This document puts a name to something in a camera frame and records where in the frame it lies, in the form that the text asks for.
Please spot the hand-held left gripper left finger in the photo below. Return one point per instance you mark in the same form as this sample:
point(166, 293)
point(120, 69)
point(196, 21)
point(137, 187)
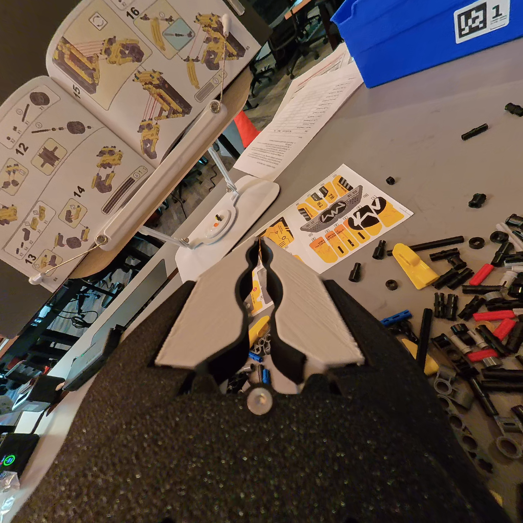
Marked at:
point(204, 318)

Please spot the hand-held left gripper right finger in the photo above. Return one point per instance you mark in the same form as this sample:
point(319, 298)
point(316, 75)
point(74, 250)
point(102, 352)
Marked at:
point(314, 322)

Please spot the yellow sticker sheet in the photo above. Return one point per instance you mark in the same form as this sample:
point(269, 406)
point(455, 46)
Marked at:
point(367, 222)

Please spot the yellow toy panel piece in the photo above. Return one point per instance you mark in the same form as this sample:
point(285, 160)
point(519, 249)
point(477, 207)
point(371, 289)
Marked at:
point(412, 265)

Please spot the white book stand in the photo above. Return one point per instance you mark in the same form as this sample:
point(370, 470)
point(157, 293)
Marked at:
point(249, 200)

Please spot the pile of toy building pieces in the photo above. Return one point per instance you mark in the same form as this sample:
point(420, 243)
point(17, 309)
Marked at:
point(447, 305)

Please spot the small black box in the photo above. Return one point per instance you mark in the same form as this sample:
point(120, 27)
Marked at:
point(41, 392)

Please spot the orange traffic cone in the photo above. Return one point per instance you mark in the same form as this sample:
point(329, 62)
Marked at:
point(245, 128)

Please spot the printed paper sheet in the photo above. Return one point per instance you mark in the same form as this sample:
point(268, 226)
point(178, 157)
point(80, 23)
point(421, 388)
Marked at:
point(294, 122)

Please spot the black device with green light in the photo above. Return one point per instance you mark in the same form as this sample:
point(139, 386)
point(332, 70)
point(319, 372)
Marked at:
point(22, 449)

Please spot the open instruction booklet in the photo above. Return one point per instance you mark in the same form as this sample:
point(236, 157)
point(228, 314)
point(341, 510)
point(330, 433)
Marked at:
point(122, 102)

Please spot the black office chair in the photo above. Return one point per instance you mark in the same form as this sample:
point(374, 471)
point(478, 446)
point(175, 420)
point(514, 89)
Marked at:
point(302, 28)

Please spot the blue plastic storage bin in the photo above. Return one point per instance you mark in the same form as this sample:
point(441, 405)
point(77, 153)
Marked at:
point(408, 41)

